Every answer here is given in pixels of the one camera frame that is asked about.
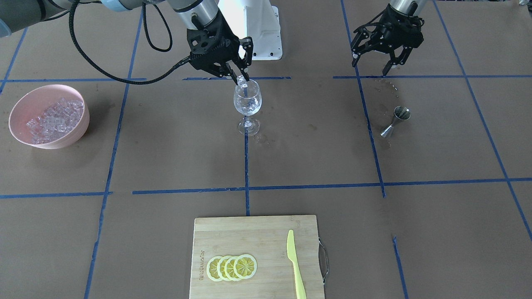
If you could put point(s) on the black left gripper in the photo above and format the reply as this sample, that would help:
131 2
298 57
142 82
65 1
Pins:
398 28

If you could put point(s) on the steel cocktail jigger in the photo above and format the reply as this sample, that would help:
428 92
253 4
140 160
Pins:
400 114

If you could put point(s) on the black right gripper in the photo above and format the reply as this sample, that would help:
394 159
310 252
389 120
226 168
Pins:
228 42

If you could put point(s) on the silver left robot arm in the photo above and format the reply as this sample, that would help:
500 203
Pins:
395 31

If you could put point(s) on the lemon slice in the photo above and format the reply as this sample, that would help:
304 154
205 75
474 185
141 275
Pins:
221 267
230 269
212 269
245 266

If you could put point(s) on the pink bowl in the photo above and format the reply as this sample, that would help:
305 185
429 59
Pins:
34 103

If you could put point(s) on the yellow plastic knife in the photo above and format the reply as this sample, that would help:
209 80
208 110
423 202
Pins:
292 256

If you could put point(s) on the clear wine glass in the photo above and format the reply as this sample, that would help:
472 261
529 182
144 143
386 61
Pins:
248 101

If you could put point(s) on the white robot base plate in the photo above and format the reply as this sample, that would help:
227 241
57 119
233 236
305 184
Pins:
259 20

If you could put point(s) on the bamboo cutting board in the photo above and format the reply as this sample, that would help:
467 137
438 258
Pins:
264 237

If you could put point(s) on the clear ice cube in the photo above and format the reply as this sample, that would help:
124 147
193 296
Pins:
241 82

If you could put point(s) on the pile of ice cubes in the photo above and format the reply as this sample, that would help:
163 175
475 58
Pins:
56 121

